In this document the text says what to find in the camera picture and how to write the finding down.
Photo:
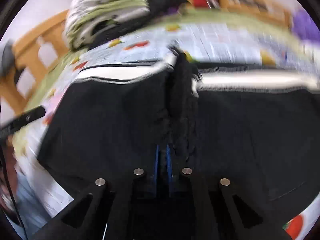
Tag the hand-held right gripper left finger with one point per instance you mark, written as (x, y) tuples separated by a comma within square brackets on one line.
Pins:
[(156, 172)]

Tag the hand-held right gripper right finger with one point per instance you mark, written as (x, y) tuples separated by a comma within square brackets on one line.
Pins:
[(169, 170)]

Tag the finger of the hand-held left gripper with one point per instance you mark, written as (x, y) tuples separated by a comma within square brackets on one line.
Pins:
[(25, 120)]

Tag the black pants with white waistband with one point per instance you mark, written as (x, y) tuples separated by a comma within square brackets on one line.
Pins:
[(100, 117)]

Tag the grey cloth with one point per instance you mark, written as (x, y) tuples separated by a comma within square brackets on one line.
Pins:
[(6, 57)]

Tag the light blue cloth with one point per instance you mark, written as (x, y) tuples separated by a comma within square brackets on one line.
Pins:
[(30, 200)]

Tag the fruit-print plastic sheet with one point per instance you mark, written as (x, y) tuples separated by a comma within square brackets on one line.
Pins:
[(135, 55)]

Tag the folded flower-print quilt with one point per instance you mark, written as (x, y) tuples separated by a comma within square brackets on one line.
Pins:
[(105, 7)]

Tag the black jacket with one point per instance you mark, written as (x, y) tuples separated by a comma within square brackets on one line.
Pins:
[(160, 0)]

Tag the purple plush toy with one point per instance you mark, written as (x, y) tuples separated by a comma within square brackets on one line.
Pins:
[(305, 25)]

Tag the wooden bed frame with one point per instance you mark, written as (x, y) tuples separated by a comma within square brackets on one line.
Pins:
[(27, 55)]

